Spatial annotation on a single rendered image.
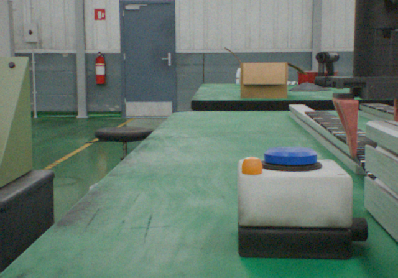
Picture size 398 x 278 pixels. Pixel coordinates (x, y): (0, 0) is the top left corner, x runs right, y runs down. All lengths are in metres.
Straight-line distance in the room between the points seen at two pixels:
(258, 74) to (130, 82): 9.00
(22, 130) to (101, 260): 0.40
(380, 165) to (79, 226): 0.26
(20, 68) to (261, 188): 0.48
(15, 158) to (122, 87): 10.84
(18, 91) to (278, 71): 1.97
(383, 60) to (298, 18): 10.86
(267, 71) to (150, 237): 2.22
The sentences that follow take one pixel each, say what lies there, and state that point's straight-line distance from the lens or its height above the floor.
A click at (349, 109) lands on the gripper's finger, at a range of 0.78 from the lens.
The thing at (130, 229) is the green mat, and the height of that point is 0.78.
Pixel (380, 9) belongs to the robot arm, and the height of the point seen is 0.98.
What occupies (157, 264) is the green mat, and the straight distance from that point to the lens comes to 0.45.
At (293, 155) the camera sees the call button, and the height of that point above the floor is 0.85.
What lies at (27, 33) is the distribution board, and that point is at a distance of 11.94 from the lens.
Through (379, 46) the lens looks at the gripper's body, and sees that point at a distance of 0.78.
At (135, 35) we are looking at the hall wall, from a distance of 11.62.
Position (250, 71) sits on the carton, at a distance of 2.71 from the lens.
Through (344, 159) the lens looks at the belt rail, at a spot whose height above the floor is 0.79.
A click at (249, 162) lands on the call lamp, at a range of 0.45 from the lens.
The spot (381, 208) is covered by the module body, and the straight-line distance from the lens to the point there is 0.56.
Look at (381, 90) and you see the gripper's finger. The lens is 0.78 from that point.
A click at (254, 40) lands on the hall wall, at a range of 11.55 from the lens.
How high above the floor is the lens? 0.92
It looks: 6 degrees down
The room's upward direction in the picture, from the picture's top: straight up
